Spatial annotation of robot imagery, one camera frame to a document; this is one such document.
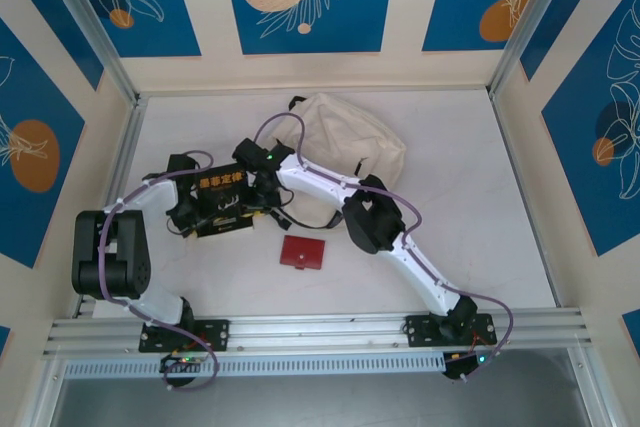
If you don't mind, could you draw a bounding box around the black book with antlers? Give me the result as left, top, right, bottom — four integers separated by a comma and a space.
192, 164, 257, 239

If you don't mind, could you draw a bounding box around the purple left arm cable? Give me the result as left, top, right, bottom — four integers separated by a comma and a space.
98, 149, 221, 393

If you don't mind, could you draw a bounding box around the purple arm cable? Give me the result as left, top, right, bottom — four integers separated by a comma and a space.
98, 149, 221, 393
252, 113, 517, 381

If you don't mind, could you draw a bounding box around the aluminium frame post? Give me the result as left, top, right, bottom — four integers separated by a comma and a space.
489, 0, 581, 98
37, 0, 139, 103

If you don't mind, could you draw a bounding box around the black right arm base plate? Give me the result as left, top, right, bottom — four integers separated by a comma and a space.
404, 313, 499, 348

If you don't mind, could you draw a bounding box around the red wallet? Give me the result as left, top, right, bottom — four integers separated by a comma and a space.
279, 235, 327, 272

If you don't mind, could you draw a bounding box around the small controller board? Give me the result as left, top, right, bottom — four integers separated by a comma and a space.
442, 351, 496, 381
159, 352, 209, 373

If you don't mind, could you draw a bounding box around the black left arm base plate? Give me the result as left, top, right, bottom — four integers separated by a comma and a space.
138, 318, 231, 353

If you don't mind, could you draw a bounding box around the aluminium mounting rail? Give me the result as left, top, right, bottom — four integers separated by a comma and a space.
42, 307, 594, 359

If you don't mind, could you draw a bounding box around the aluminium table side rail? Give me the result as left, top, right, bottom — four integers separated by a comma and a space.
74, 96, 146, 318
487, 91, 564, 308

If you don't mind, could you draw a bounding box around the cream canvas backpack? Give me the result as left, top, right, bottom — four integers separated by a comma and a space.
269, 93, 407, 229

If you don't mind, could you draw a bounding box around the slotted grey cable duct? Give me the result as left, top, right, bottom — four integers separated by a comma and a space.
63, 352, 446, 377

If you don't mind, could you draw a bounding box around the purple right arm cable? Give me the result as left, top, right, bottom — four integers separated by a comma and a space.
252, 113, 517, 381

